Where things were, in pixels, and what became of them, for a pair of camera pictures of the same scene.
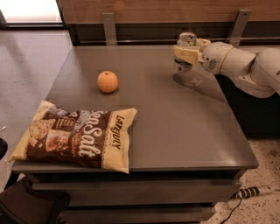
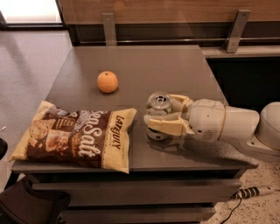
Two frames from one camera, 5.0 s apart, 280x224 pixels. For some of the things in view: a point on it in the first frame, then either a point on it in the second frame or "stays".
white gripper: (212, 58) -> (206, 117)
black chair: (20, 203) stays
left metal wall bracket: (108, 24) stays
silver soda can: (187, 38) -> (158, 102)
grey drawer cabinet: (188, 150) stays
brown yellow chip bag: (95, 138) stays
